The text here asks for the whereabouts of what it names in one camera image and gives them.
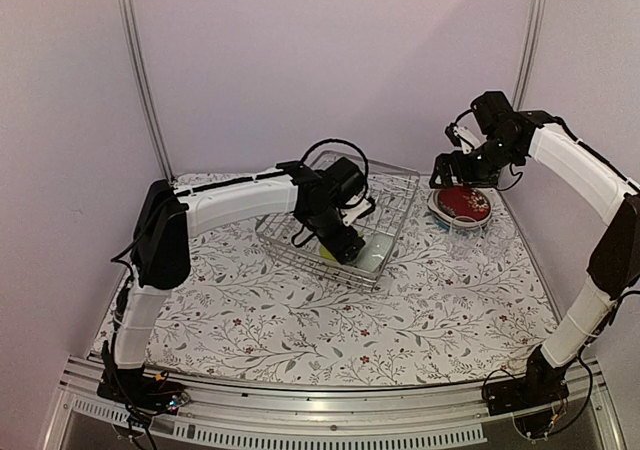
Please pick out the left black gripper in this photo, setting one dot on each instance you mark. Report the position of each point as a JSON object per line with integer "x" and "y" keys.
{"x": 337, "y": 248}

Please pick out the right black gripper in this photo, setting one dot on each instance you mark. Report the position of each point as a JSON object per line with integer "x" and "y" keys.
{"x": 443, "y": 164}

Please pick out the yellow green bowl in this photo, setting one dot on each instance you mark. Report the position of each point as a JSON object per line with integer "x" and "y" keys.
{"x": 326, "y": 254}

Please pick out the white grey patterned bowl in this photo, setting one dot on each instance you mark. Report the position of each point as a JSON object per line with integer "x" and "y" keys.
{"x": 374, "y": 252}

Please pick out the white ribbed plate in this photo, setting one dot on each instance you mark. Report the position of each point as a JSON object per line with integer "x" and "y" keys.
{"x": 464, "y": 207}

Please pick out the dark red black plate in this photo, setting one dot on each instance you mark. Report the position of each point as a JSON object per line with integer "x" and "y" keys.
{"x": 461, "y": 201}

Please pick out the clear glass front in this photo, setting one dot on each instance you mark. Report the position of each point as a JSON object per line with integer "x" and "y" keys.
{"x": 464, "y": 236}

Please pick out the clear glass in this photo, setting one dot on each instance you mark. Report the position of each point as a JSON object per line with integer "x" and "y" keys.
{"x": 464, "y": 236}
{"x": 497, "y": 239}

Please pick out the pale green flower plate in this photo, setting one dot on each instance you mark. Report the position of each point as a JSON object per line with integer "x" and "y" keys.
{"x": 444, "y": 220}

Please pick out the blue polka dot plate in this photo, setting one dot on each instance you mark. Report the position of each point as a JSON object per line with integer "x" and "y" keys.
{"x": 462, "y": 223}

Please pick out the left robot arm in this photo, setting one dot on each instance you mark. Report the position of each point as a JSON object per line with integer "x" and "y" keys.
{"x": 326, "y": 202}

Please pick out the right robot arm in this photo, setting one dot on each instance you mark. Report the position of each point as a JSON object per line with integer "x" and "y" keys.
{"x": 513, "y": 138}

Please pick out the floral table mat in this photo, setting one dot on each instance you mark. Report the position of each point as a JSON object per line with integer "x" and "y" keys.
{"x": 429, "y": 320}

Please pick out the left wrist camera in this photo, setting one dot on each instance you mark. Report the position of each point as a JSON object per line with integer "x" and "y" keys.
{"x": 361, "y": 210}

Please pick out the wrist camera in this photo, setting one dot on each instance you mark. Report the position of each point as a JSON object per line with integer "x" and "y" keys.
{"x": 361, "y": 210}
{"x": 461, "y": 137}

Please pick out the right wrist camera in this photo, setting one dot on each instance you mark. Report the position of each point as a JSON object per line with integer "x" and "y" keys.
{"x": 461, "y": 137}

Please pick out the wire dish rack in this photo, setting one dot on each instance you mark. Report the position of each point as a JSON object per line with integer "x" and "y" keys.
{"x": 393, "y": 188}

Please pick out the right aluminium frame post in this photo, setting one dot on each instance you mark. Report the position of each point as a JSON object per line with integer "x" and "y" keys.
{"x": 532, "y": 35}

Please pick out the aluminium frame post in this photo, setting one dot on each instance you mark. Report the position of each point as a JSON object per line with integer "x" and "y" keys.
{"x": 141, "y": 80}
{"x": 532, "y": 35}

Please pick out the aluminium front rail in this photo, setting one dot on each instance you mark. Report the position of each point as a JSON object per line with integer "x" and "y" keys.
{"x": 239, "y": 414}

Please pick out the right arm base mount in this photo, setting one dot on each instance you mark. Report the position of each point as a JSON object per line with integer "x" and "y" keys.
{"x": 525, "y": 395}

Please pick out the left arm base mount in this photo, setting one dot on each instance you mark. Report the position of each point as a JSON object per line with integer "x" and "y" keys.
{"x": 142, "y": 393}

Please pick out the left aluminium frame post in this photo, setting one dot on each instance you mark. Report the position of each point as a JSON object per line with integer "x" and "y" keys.
{"x": 141, "y": 80}

